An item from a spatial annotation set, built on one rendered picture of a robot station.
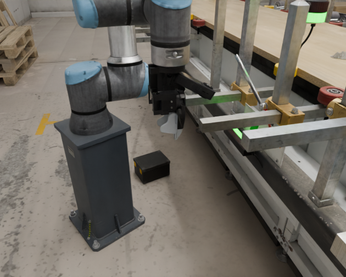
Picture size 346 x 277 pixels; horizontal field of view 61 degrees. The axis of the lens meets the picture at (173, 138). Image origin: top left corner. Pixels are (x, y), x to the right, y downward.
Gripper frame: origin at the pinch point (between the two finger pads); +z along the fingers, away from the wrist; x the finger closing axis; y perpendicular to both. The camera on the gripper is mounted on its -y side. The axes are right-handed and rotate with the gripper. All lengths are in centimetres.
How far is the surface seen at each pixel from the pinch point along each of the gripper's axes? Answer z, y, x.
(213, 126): -2.1, -9.6, 1.5
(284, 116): -3.3, -30.2, 2.7
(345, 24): -1, -161, -124
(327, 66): -8, -63, -22
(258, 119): -2.6, -23.0, 1.4
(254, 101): 2.6, -33.9, -20.1
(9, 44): 39, 112, -295
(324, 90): -8.2, -44.6, -0.8
